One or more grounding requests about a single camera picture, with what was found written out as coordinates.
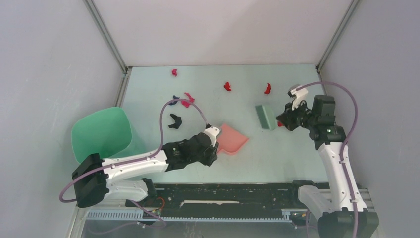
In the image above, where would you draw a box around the black paper scrap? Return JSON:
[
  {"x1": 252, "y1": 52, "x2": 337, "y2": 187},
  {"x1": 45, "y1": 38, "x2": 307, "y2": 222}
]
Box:
[{"x1": 168, "y1": 113, "x2": 182, "y2": 129}]

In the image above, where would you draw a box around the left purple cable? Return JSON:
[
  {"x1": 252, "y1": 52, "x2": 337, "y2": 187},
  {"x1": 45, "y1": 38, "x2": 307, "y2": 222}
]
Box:
[{"x1": 59, "y1": 98, "x2": 210, "y2": 227}]

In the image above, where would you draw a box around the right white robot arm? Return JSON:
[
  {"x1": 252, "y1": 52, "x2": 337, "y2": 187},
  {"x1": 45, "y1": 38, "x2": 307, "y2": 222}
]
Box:
[{"x1": 277, "y1": 95, "x2": 379, "y2": 238}]

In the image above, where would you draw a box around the right aluminium frame post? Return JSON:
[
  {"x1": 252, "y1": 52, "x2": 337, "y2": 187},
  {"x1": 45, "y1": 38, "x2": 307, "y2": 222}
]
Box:
[{"x1": 316, "y1": 0, "x2": 362, "y2": 73}]

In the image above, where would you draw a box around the purple cable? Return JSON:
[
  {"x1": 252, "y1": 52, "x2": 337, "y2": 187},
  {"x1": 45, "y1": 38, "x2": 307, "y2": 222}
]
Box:
[
  {"x1": 59, "y1": 98, "x2": 210, "y2": 227},
  {"x1": 295, "y1": 81, "x2": 359, "y2": 238}
]

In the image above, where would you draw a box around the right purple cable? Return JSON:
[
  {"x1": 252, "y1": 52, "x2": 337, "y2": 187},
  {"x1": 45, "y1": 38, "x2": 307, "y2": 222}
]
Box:
[{"x1": 295, "y1": 81, "x2": 359, "y2": 238}]

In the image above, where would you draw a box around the pink plastic dustpan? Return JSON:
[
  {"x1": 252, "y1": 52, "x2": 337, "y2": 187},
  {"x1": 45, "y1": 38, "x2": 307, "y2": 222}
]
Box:
[{"x1": 217, "y1": 123, "x2": 249, "y2": 155}]

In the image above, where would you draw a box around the green hand brush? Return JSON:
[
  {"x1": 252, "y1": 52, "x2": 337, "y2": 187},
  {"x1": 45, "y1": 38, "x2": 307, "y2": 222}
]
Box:
[{"x1": 255, "y1": 105, "x2": 277, "y2": 130}]

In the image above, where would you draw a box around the green plastic waste bin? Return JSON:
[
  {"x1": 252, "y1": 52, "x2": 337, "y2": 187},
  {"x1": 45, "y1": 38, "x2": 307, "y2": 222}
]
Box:
[{"x1": 71, "y1": 107, "x2": 147, "y2": 163}]

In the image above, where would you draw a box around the magenta paper scrap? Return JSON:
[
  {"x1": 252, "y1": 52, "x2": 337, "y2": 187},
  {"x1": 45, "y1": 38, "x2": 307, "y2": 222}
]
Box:
[{"x1": 181, "y1": 92, "x2": 195, "y2": 108}]

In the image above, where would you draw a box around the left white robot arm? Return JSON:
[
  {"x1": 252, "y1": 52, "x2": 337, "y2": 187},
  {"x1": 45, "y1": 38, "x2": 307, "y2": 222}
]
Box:
[{"x1": 72, "y1": 132, "x2": 219, "y2": 208}]

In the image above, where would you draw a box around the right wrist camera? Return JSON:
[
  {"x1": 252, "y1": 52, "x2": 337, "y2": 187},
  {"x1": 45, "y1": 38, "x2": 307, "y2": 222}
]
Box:
[{"x1": 288, "y1": 84, "x2": 309, "y2": 111}]

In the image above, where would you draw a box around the aluminium frame post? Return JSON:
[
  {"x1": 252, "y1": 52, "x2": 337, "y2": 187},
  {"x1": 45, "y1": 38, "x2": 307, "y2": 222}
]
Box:
[
  {"x1": 83, "y1": 0, "x2": 128, "y2": 74},
  {"x1": 316, "y1": 0, "x2": 362, "y2": 73}
]

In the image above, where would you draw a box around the left aluminium frame post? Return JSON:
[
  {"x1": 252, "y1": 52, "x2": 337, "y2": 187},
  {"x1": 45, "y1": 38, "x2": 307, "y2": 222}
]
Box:
[{"x1": 83, "y1": 0, "x2": 128, "y2": 74}]

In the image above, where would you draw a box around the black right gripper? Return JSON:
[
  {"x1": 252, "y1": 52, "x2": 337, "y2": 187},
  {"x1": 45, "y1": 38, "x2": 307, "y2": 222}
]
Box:
[{"x1": 277, "y1": 99, "x2": 317, "y2": 130}]

